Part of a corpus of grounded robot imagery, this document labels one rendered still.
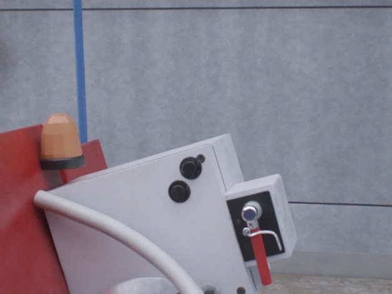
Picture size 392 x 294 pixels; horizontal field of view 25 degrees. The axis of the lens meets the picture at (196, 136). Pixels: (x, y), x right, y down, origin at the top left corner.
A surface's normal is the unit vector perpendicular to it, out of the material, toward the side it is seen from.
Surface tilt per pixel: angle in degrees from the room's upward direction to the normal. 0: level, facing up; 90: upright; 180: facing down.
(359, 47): 90
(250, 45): 90
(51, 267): 70
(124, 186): 90
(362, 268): 90
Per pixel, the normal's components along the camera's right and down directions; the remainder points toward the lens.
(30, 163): 0.92, -0.32
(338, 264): -0.21, 0.10
